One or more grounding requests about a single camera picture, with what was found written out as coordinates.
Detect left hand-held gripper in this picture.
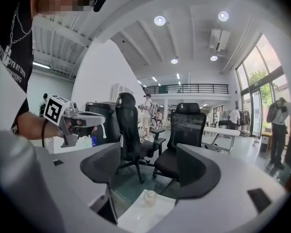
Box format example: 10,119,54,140
43,94,106,149

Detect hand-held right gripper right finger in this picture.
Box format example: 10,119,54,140
145,143,290,233

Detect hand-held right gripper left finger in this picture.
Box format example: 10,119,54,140
0,129,122,233

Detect small white jar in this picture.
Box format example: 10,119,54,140
142,189,158,208

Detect person's left forearm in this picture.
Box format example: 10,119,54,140
16,110,64,141

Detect person's left hand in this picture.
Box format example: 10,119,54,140
64,117,98,138

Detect black cabinet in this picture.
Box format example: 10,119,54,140
84,101,122,147

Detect black high-back office chair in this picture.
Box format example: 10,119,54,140
114,92,166,184

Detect white folding table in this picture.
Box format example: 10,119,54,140
200,126,242,155

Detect black balcony railing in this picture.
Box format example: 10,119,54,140
142,83,229,95

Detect ceiling strip light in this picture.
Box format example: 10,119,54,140
32,61,51,70

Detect black mesh office chair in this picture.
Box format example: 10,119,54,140
152,102,208,196

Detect person's black printed t-shirt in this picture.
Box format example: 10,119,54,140
0,0,35,135

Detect white ceiling air conditioner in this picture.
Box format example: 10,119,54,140
209,28,231,52

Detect silver chain necklace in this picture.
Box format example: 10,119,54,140
1,3,32,67

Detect tall glass window wall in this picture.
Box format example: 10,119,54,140
235,34,291,140

